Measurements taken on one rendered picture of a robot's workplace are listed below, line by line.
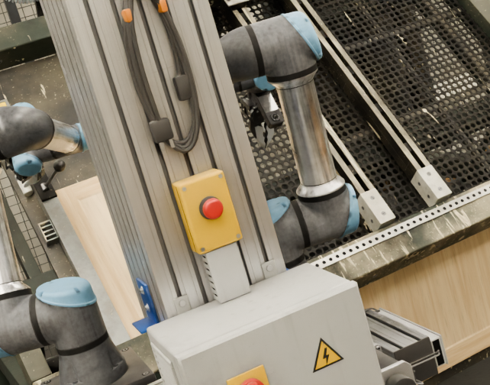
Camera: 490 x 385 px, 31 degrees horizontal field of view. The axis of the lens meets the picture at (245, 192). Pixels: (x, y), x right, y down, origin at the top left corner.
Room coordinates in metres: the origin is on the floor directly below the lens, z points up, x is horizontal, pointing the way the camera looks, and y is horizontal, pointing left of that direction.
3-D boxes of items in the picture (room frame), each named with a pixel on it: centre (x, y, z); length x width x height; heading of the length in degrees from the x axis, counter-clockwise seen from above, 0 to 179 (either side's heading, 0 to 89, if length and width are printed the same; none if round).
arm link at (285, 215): (2.03, -0.04, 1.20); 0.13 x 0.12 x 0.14; 95
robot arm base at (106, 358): (1.88, 0.44, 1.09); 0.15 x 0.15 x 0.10
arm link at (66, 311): (1.88, 0.44, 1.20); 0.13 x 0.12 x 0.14; 86
